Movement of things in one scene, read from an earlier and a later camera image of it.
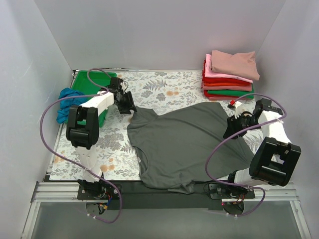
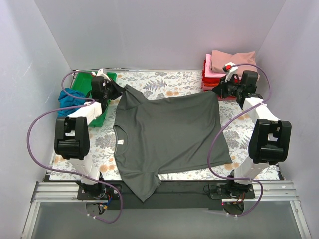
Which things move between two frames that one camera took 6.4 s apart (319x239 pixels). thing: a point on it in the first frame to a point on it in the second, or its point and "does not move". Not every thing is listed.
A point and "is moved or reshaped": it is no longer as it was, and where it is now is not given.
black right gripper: [236, 125] to [223, 87]
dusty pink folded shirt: [243, 64] does not move
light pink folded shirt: [210, 73] does not move
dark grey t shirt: [171, 148] is moved or reshaped
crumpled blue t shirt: [63, 112] does not move
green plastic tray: [89, 83] does not move
